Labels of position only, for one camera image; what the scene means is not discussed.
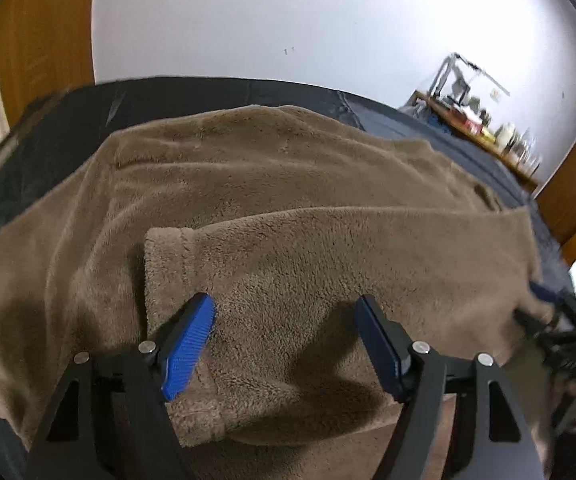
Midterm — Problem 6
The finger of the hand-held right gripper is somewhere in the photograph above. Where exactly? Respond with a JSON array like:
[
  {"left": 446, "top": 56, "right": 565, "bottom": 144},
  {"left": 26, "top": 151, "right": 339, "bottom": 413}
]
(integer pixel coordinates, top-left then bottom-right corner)
[
  {"left": 513, "top": 307, "right": 559, "bottom": 347},
  {"left": 528, "top": 280, "right": 571, "bottom": 313}
]

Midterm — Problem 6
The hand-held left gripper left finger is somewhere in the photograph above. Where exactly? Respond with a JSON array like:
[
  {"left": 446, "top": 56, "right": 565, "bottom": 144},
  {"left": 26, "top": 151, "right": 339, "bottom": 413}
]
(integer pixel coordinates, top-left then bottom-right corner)
[{"left": 26, "top": 292, "right": 216, "bottom": 480}]

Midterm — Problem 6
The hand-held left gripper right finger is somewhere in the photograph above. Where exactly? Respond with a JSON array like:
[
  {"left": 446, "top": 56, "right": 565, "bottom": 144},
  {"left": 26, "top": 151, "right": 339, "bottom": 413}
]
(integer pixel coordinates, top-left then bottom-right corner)
[{"left": 357, "top": 294, "right": 544, "bottom": 480}]

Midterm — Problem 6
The brown fleece garment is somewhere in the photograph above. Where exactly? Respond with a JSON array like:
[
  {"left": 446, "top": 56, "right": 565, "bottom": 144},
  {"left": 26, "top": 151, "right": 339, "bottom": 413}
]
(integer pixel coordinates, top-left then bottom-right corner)
[{"left": 0, "top": 105, "right": 564, "bottom": 480}]

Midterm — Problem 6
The wooden desk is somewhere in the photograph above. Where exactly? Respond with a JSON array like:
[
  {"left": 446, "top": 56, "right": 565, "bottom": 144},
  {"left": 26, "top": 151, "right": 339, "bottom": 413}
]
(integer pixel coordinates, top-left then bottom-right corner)
[{"left": 413, "top": 89, "right": 540, "bottom": 192}]

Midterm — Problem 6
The clear display case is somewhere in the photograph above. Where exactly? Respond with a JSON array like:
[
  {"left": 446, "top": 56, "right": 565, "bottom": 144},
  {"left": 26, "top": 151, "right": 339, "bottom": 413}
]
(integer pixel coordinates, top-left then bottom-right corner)
[{"left": 428, "top": 52, "right": 511, "bottom": 106}]

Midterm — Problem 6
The panelled wooden door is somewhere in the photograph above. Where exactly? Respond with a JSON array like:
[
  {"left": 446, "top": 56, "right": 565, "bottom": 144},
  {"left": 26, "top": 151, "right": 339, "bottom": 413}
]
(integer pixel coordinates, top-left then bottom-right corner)
[{"left": 0, "top": 0, "right": 99, "bottom": 128}]

